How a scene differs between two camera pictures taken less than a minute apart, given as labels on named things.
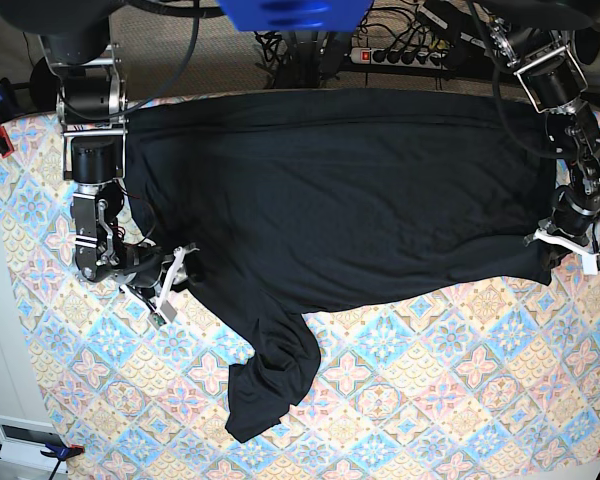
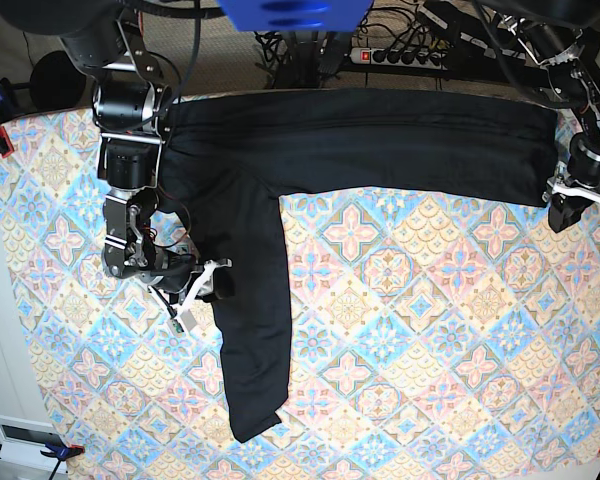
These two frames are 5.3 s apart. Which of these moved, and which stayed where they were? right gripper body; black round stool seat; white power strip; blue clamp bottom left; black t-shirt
Moved: right gripper body; black t-shirt
Stayed: white power strip; black round stool seat; blue clamp bottom left
